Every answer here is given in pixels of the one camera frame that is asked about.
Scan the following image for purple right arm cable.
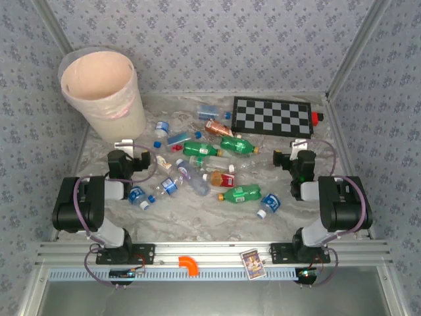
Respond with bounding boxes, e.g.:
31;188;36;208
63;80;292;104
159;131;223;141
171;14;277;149
301;138;366;289

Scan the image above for aluminium mounting rail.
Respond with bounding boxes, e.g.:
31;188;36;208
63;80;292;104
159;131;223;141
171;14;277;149
35;241;394;268

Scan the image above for grey slotted cable duct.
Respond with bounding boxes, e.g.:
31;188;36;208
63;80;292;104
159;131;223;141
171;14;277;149
47;266;330;282

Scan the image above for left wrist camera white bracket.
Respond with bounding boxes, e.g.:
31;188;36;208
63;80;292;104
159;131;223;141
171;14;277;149
114;139;136;158

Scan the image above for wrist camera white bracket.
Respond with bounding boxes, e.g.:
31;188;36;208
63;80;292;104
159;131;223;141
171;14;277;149
289;138;310;162
114;139;136;158

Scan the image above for small blue label water bottle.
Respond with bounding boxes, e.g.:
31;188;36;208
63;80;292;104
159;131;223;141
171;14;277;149
154;120;170;138
257;193;282;219
128;186;151;211

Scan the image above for green plastic bottle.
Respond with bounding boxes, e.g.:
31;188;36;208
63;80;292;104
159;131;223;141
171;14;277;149
182;141;224;157
220;136;260;155
217;184;262;204

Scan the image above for aluminium frame post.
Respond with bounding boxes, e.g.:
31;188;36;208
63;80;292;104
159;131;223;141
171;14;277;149
31;0;75;55
325;0;394;101

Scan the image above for clear bottle white cap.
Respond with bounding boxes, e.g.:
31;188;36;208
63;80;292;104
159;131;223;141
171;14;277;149
175;158;212;198

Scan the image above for clear bottle blue label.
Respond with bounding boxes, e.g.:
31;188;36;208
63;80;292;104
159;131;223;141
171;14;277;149
166;130;202;147
147;176;180;202

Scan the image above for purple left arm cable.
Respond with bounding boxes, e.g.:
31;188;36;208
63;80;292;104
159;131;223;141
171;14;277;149
72;144;159;291

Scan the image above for black grey checkerboard panel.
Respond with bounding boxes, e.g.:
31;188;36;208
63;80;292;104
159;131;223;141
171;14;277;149
230;95;312;140

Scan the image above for printed picture card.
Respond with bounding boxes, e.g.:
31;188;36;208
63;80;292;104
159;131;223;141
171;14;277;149
239;249;266;281

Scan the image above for beige plastic waste bin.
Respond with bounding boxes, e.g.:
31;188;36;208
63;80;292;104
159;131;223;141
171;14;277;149
58;45;147;145

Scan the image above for small circuit board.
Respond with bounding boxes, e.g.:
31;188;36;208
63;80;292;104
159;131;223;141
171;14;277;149
297;268;322;279
109;268;146;279

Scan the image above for clear unlabelled plastic bottle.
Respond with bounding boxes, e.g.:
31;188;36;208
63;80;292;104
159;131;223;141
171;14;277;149
228;157;269;172

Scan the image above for clear bottle green label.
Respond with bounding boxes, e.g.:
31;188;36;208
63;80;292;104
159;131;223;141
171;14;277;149
189;155;231;172

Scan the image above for clear soda water bottle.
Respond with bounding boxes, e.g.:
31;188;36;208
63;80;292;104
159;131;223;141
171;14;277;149
196;103;232;121

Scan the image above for orange elbow piece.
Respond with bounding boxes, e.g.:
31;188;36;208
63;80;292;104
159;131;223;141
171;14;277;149
178;255;200;277

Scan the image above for orange drink bottle red label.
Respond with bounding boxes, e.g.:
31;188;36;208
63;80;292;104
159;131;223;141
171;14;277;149
202;170;236;188

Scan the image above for grey metal panel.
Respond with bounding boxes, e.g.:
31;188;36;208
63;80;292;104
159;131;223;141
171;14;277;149
42;279;387;316

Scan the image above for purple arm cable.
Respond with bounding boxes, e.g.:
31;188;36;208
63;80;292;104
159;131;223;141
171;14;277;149
301;138;366;289
72;144;159;291

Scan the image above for aluminium table edge rail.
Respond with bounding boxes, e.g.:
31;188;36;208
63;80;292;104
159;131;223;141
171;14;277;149
324;95;378;240

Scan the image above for brown coffee drink bottle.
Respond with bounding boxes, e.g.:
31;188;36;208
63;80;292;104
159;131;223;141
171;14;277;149
205;118;243;138

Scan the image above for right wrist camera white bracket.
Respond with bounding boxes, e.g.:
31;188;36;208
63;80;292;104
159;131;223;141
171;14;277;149
289;138;310;162

